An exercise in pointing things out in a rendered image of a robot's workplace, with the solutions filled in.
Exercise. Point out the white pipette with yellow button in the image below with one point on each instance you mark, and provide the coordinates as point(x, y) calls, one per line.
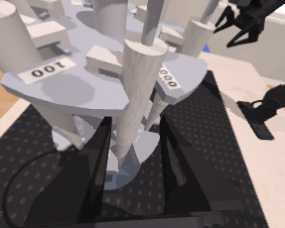
point(190, 43)
point(19, 48)

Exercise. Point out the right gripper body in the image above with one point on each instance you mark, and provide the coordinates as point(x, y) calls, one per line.
point(255, 10)

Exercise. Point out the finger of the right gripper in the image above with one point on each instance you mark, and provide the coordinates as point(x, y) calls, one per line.
point(253, 32)
point(227, 12)

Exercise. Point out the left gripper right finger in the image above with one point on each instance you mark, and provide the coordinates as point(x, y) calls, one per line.
point(205, 190)

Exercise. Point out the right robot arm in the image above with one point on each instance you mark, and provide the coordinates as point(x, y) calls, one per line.
point(273, 100)

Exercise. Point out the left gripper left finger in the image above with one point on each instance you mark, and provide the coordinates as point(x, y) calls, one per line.
point(71, 195)

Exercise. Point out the white pipette with blue button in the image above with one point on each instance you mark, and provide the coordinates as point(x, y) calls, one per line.
point(139, 66)

